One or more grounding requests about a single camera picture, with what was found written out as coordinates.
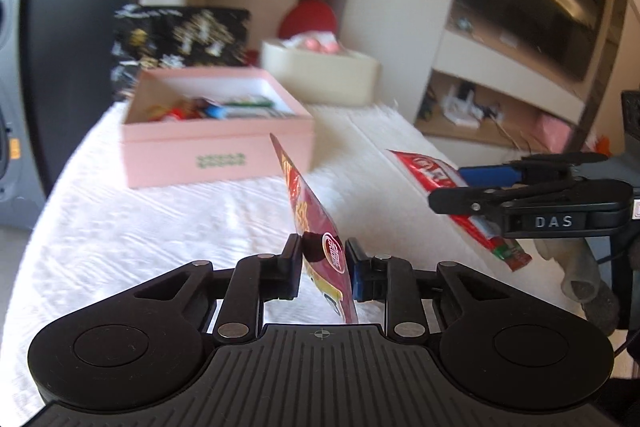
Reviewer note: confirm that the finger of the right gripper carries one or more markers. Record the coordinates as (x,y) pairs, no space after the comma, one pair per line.
(532,169)
(471,201)

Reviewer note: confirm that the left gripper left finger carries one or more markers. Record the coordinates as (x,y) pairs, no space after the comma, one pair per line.
(255,281)

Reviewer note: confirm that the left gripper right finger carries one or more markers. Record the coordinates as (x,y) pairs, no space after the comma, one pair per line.
(390,281)

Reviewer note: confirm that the dark red yellow snack pouch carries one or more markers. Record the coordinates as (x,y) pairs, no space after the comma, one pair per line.
(324,253)

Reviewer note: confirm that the blue seaweed snack packet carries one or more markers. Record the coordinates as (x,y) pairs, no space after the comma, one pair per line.
(204,108)

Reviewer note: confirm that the green edged nut bar packet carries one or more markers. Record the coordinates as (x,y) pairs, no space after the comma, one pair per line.
(252,106)

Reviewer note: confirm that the red ketchup style sachet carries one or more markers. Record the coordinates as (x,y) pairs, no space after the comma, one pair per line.
(177,112)

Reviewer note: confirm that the pink gift bag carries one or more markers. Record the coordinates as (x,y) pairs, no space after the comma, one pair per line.
(552,132)

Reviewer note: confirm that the white wifi router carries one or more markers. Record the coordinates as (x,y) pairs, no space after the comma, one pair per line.
(459,111)

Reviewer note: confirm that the white textured tablecloth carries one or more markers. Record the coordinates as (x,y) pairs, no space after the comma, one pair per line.
(97,236)

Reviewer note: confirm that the pink cardboard box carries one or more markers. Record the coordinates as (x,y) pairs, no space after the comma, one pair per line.
(171,152)

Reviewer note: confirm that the cream tissue box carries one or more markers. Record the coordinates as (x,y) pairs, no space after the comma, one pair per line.
(345,79)

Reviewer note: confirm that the pink bow ornament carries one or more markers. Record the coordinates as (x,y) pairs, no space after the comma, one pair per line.
(315,45)

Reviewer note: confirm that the grey washing machine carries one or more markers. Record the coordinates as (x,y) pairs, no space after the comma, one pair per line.
(22,195)

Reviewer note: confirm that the red round paddle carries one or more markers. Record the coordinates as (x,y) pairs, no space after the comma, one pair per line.
(309,15)

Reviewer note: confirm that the black plum snack bag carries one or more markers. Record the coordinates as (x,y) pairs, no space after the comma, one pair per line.
(163,36)

